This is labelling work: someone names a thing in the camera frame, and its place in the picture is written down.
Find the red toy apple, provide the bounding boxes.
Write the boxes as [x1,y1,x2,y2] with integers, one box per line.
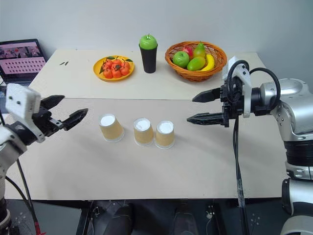
[182,45,195,58]

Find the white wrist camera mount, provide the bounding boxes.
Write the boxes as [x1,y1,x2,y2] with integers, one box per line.
[5,83,46,144]
[222,56,253,118]

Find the green yellow toy pear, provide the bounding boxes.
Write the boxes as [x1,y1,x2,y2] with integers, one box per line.
[193,41,206,59]

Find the open laptop computer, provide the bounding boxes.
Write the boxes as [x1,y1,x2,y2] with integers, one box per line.
[0,38,48,85]

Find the yellow toy banana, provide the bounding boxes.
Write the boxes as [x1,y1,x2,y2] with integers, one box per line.
[200,53,216,72]

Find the green toy apple with stem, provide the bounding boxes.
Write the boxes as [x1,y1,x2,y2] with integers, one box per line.
[138,33,158,50]

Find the green toy mango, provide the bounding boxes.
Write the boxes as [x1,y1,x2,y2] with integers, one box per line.
[186,56,206,72]

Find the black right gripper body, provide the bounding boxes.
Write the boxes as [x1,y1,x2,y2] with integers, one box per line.
[220,82,245,128]

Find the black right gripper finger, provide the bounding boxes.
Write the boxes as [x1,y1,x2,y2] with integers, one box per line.
[192,88,222,103]
[186,112,224,127]

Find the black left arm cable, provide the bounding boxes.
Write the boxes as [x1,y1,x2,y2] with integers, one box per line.
[4,158,43,235]

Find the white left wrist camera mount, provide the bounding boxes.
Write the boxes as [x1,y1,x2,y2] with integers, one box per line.
[5,83,46,144]

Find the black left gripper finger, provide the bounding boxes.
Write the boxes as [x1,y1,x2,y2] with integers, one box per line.
[40,94,66,111]
[62,108,89,131]

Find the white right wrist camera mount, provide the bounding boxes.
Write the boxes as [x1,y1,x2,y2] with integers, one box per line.
[222,56,253,118]

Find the black table frame leg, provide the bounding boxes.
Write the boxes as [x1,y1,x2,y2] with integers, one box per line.
[75,200,95,235]

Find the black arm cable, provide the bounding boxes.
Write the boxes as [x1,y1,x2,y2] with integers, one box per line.
[226,61,282,235]
[4,158,43,235]

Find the black ribbed tall cup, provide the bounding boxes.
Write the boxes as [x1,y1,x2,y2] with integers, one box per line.
[139,43,159,74]

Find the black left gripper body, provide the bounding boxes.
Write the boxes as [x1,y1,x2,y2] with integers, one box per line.
[31,105,65,138]

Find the orange wicker basket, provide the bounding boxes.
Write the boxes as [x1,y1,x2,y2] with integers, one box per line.
[164,41,228,83]

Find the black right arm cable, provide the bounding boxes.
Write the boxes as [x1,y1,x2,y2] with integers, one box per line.
[226,61,282,235]

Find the yellow plastic plate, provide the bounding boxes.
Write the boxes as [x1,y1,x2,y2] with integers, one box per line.
[92,55,135,83]

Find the brown ribbed paper cup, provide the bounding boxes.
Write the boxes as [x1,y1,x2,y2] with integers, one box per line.
[98,113,125,143]
[155,120,176,150]
[133,117,155,147]

